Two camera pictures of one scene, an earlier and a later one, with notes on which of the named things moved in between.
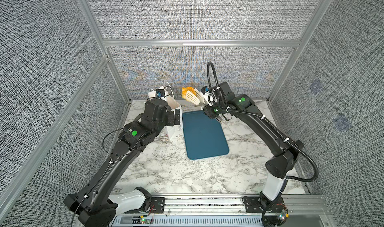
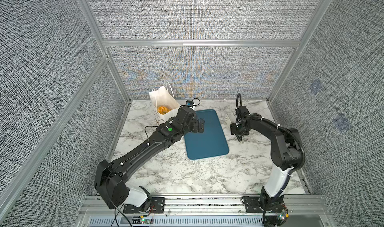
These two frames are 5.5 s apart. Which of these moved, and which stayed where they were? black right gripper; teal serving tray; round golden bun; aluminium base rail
Moved: black right gripper; round golden bun
Stayed: aluminium base rail; teal serving tray
